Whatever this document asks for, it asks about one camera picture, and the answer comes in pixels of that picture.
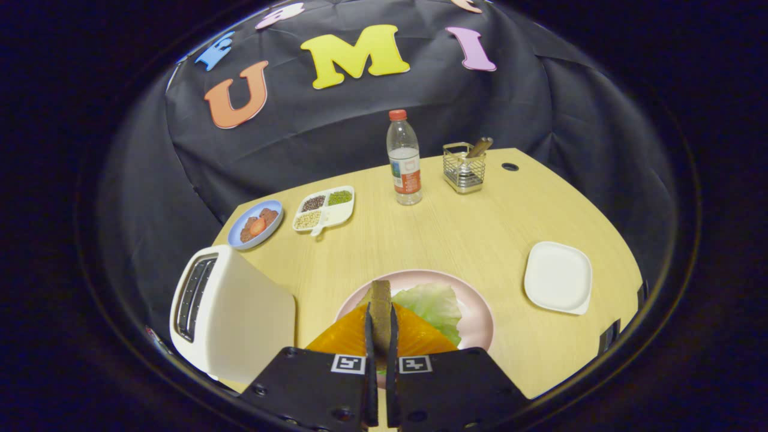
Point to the red tomato and meat slices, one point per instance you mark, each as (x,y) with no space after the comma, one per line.
(259,225)

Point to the blue round plate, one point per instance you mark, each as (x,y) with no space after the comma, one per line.
(240,223)

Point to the white divided dish with beans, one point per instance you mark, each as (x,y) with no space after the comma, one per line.
(339,213)

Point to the pink round plate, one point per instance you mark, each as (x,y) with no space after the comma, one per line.
(474,324)

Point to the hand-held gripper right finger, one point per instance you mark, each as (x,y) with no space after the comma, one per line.
(392,396)

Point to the white square plate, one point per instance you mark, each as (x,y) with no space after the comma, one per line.
(558,276)

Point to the clear water bottle red cap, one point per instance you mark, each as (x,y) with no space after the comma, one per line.
(405,174)

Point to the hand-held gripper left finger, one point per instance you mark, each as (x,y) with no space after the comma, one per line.
(371,390)

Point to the green lettuce leaf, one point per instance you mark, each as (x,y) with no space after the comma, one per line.
(435,306)

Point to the brown bread slice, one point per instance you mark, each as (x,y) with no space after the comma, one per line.
(380,312)

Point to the white toaster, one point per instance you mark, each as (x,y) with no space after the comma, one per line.
(252,324)

